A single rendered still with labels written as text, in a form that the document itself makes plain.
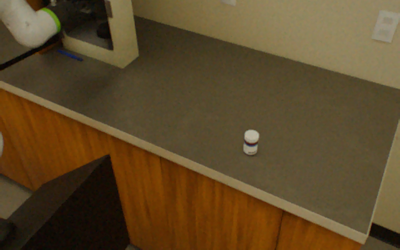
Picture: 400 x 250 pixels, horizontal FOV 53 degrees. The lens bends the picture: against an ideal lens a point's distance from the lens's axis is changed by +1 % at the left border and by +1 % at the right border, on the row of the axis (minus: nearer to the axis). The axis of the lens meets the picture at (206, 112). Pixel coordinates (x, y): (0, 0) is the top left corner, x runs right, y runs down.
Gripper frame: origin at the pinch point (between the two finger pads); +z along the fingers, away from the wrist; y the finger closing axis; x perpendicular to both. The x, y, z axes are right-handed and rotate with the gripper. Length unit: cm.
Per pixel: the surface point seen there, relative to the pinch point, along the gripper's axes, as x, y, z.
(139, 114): 26, -37, -29
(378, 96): 26, -109, 22
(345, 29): 8, -90, 34
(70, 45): 23.1, 13.7, -9.5
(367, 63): 20, -101, 34
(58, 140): 52, 4, -36
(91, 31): 18.0, 7.2, -2.1
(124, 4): 0.1, -13.9, -2.8
